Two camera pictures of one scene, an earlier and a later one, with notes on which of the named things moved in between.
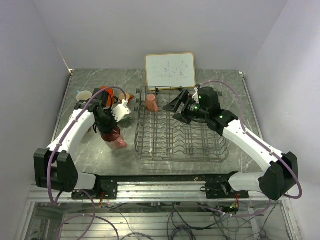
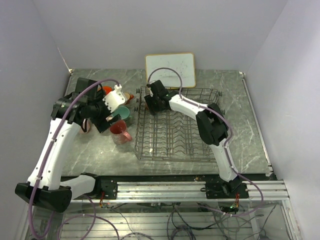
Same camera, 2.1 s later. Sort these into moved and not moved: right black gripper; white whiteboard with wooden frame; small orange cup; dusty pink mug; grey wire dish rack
Moved: dusty pink mug; right black gripper
Not moved: white whiteboard with wooden frame; small orange cup; grey wire dish rack
